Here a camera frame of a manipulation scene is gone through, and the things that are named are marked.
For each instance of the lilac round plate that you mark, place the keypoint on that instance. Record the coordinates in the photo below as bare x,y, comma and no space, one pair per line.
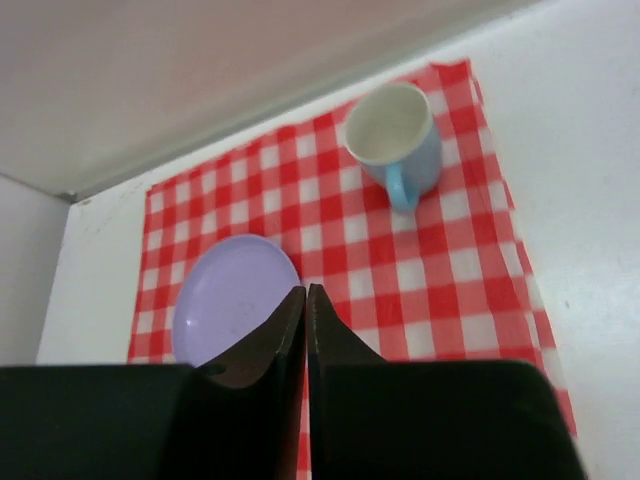
232,289

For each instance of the white mug blue outside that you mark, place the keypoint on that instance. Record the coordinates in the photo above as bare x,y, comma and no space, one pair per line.
392,134

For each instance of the red white checkered cloth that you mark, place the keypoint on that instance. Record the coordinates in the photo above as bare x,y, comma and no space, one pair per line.
452,280

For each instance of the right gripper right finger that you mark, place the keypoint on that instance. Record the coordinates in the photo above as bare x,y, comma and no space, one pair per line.
471,419

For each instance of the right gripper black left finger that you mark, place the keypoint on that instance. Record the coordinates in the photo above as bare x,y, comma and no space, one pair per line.
235,417

